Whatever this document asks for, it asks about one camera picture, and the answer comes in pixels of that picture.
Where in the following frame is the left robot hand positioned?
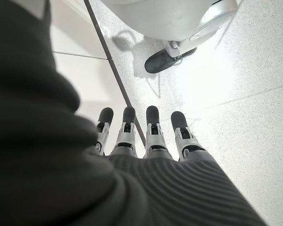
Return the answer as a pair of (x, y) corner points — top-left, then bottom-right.
(0, 0), (267, 226)

